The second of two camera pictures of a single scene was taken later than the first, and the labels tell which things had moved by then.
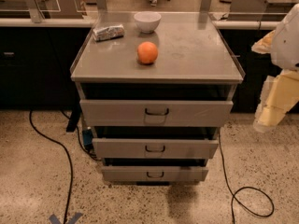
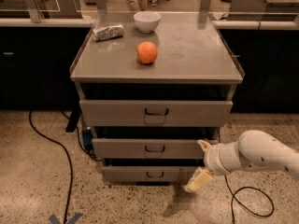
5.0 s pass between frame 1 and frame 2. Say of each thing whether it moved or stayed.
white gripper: moved
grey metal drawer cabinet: stayed
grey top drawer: stayed
